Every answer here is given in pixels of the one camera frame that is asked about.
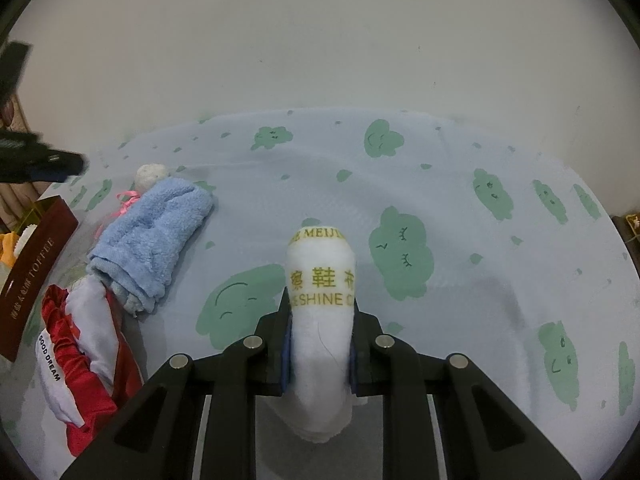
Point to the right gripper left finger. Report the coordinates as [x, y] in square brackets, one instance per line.
[195, 418]

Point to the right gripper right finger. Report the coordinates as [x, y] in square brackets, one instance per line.
[444, 418]

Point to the orange plush toy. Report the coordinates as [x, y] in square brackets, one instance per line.
[8, 242]

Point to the red white satin sleep mask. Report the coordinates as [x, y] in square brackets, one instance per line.
[85, 365]

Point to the blue towel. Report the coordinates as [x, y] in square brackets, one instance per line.
[138, 252]

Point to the white shoe shine cloth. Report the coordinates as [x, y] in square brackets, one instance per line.
[320, 329]

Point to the sachet with pink ribbon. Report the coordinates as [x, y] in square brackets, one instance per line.
[126, 199]

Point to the beige patterned curtain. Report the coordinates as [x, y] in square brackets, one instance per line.
[17, 194]

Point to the red gold toffee tin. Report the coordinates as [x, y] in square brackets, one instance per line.
[31, 269]

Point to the blue cloud print tablecloth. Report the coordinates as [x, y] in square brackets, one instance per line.
[464, 243]

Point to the cluttered side shelf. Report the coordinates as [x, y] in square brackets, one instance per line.
[628, 228]

